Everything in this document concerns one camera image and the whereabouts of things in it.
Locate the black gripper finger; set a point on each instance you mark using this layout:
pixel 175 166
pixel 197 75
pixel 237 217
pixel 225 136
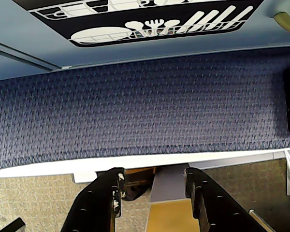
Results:
pixel 222 212
pixel 94 207

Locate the thin metal rod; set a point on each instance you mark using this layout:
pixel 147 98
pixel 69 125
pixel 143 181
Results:
pixel 261 220

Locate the gray table leg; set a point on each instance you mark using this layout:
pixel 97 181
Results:
pixel 168 183

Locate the black flat bar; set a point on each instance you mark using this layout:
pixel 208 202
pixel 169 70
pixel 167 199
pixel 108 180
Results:
pixel 14 226

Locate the blue textured floor mat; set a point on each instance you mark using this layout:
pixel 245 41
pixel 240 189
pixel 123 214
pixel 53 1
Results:
pixel 135 108

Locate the black dishwasher sticker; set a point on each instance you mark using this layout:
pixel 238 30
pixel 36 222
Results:
pixel 106 24

